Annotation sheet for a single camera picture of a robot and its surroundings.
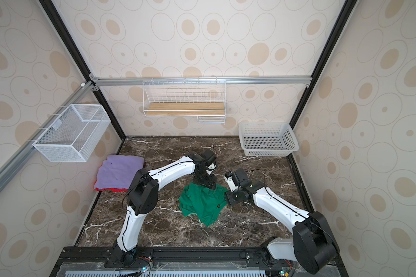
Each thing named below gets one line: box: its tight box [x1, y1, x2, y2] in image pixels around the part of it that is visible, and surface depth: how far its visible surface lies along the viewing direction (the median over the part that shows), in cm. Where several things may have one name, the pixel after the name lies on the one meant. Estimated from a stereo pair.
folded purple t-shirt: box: [94, 154, 145, 190], surface depth 98 cm
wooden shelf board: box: [145, 102, 225, 116], surface depth 102 cm
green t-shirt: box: [179, 182, 229, 227], surface depth 87 cm
